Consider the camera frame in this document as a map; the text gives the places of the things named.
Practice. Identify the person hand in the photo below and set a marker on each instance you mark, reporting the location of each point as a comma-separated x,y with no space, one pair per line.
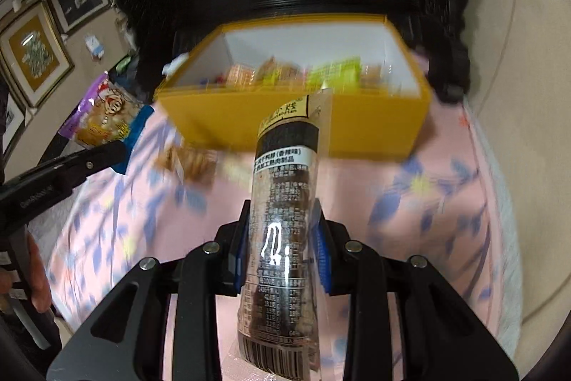
39,284

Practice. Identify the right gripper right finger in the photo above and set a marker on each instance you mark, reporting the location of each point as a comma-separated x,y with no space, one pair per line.
359,315

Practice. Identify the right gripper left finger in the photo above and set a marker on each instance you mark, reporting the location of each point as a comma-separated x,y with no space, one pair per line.
215,268

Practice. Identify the dark label clear snack tube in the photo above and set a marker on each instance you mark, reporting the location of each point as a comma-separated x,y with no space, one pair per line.
277,319

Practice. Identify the yellow shoe box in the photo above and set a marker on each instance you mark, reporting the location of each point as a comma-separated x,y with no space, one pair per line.
379,123

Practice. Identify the rice cracker bag orange label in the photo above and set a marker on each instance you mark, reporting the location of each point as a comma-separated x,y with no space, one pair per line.
240,75

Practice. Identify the white wall thermostat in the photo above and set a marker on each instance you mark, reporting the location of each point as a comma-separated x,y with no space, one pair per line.
94,46

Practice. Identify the pink floral tablecloth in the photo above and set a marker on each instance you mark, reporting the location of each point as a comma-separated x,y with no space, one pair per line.
115,269

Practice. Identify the gold framed picture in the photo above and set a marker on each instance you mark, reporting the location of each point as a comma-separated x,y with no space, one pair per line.
35,56

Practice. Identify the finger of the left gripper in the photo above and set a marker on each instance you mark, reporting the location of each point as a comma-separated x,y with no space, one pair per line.
72,170

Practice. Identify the purple cartoon snack packet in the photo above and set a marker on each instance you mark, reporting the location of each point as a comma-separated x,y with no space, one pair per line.
107,113

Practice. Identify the green clear snack bag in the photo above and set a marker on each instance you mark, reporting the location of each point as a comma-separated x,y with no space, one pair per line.
337,75

